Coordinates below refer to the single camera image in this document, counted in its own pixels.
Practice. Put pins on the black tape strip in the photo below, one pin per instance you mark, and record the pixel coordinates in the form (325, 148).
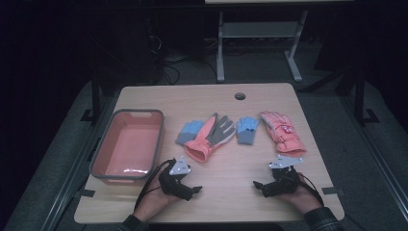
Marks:
(86, 193)
(332, 191)

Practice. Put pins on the black stand leg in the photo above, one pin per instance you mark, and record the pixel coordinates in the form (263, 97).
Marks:
(95, 96)
(360, 96)

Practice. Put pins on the person's left hand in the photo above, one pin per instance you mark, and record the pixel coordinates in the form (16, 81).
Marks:
(154, 202)

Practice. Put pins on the blue grey dotted knit glove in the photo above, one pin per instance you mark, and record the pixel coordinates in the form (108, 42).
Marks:
(247, 130)

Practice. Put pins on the pink glove with grey palm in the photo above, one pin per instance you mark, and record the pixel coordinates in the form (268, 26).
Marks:
(208, 138)

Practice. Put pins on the person's right hand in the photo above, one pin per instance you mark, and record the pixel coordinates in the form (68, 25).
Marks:
(303, 199)

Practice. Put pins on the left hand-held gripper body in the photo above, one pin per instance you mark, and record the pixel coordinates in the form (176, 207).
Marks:
(178, 168)

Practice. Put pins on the pink basin with grey rim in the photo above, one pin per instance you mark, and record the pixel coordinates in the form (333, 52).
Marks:
(131, 147)

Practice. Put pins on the grey metal stand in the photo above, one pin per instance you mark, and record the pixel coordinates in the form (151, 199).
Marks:
(260, 29)

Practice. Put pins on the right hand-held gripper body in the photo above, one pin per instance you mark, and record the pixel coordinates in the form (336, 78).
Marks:
(284, 183)

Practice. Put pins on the pink padded glove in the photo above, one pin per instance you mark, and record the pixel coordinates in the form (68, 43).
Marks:
(284, 134)

